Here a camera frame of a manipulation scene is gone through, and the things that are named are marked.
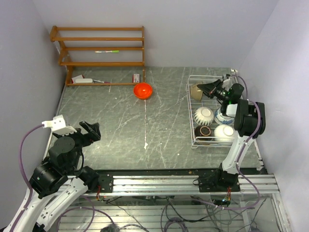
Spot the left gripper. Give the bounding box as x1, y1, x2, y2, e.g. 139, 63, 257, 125
52, 119, 100, 171

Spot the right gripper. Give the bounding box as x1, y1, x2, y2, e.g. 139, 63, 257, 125
197, 80, 229, 102

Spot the black glossy bowl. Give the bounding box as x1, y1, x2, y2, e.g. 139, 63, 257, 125
189, 82, 203, 102

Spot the cream bowl patterned rim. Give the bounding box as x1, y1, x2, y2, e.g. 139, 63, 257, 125
193, 107, 214, 126

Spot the blue white patterned bowl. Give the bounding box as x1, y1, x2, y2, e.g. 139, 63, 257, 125
214, 108, 235, 126

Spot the dark brown bowl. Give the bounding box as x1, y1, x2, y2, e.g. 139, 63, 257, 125
194, 125, 213, 141

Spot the orange bowl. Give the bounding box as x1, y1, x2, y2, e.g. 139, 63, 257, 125
133, 83, 153, 100

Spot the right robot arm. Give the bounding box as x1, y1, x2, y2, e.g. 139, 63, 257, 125
194, 80, 266, 191

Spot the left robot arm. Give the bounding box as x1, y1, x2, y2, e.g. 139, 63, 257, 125
4, 116, 101, 232

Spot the pink white pen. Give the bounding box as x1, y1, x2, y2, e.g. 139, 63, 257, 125
93, 79, 110, 84

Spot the small red white box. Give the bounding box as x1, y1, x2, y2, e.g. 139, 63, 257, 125
132, 74, 140, 83

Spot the green pink marker pen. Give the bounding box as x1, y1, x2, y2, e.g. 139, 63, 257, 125
95, 50, 119, 54

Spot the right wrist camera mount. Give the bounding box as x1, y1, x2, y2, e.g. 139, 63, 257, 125
222, 74, 233, 89

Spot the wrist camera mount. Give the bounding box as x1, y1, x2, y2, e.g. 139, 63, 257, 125
42, 115, 77, 135
222, 74, 233, 89

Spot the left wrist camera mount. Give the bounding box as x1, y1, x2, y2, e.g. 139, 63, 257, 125
42, 115, 77, 135

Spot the white wire dish rack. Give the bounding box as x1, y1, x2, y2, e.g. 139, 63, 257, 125
186, 75, 237, 148

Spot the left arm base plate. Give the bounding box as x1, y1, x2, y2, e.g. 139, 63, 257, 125
98, 174, 114, 193

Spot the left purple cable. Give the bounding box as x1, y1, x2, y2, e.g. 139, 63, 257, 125
7, 124, 44, 232

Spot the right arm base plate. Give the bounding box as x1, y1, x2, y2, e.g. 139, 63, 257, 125
197, 175, 240, 192

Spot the aluminium rail frame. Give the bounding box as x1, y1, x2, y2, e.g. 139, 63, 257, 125
28, 173, 281, 196

